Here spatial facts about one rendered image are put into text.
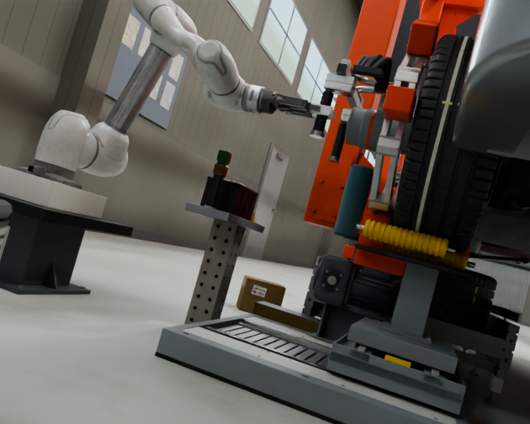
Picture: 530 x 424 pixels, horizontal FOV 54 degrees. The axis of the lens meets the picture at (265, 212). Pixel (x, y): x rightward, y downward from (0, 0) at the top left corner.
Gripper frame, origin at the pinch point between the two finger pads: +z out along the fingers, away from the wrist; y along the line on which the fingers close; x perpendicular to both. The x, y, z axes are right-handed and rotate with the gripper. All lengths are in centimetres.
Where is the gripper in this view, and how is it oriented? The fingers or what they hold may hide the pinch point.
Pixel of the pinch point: (322, 112)
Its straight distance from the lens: 167.0
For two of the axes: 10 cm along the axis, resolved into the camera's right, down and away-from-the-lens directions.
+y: -2.9, -1.3, -9.5
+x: 2.7, -9.6, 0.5
